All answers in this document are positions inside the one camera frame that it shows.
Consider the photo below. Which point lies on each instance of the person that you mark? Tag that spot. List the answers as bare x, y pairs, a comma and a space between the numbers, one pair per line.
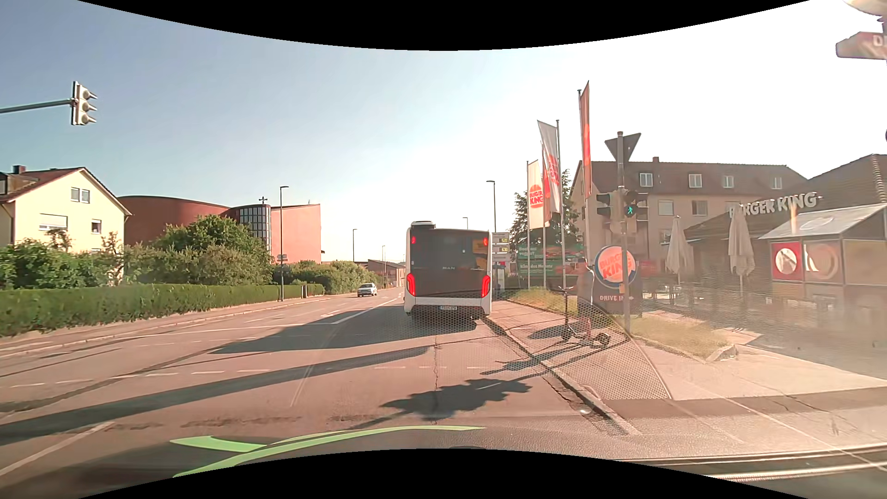
585, 291

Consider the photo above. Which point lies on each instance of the dry grass verge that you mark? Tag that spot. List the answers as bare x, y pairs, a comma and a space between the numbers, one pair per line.
676, 335

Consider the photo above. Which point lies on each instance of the road markings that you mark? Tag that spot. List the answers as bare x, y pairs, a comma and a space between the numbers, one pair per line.
54, 449

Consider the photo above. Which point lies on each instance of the cream house with brown roof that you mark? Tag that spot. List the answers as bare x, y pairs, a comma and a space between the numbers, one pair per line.
62, 208

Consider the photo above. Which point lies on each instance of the white car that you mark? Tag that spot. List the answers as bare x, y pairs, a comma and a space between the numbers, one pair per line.
366, 290

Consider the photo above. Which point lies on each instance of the pavement along hedge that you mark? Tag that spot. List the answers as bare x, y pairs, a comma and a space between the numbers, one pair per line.
104, 326

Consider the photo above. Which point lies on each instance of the menu board with canopy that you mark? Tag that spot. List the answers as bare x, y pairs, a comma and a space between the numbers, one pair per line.
831, 260

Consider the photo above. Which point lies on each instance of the road sign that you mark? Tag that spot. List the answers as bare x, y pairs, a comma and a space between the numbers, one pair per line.
863, 45

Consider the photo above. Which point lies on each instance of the car's own bonnet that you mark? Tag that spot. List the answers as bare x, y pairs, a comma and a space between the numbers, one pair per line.
429, 461

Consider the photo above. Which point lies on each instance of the traffic light with triangular sign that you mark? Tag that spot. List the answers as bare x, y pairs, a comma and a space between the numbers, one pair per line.
621, 208

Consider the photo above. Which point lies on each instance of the dark green tree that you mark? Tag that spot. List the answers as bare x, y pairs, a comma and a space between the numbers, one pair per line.
521, 218

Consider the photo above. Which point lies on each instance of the white and red flag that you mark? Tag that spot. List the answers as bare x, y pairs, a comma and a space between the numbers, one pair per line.
551, 166

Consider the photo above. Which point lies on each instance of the group of bushes and trees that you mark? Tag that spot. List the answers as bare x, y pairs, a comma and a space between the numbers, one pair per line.
208, 253

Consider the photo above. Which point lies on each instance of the low distant building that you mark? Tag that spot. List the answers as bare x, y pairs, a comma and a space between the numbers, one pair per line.
386, 272

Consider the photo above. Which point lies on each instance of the closed beige parasol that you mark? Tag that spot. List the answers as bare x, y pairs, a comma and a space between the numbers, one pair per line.
740, 246
678, 249

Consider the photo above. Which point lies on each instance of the white flag with round logo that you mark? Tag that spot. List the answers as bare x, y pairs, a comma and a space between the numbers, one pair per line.
535, 197

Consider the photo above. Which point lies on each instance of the paved pavement beside restaurant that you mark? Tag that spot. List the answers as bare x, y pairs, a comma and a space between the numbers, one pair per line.
693, 385

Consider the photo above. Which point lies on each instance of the grey asphalt road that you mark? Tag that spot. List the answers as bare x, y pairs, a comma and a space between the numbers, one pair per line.
277, 357

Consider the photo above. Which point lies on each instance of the round red and blue sign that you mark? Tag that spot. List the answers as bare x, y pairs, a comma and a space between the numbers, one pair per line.
613, 267

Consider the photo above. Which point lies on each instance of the tall lamp post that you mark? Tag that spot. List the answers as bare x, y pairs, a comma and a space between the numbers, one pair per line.
494, 208
281, 229

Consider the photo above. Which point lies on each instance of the red curved building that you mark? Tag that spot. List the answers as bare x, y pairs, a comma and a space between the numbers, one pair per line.
298, 232

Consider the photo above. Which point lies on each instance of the restaurant building with white lettering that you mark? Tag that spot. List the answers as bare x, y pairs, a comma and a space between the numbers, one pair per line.
852, 184

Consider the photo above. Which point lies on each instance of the stack of white direction signs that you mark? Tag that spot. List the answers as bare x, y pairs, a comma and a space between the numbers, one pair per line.
500, 246

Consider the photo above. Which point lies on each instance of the beige building with brown roof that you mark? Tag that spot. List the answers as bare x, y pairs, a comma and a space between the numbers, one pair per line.
693, 187

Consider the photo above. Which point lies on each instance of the red flag on pole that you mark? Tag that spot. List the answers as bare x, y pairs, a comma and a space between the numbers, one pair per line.
585, 138

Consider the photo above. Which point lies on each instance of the green billboard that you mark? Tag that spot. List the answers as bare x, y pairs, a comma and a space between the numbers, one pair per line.
537, 263

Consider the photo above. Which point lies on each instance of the long trimmed green hedge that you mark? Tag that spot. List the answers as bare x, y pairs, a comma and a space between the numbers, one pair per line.
104, 301

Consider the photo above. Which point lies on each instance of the white and dark bus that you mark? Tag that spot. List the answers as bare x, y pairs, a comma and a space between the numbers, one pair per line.
447, 274

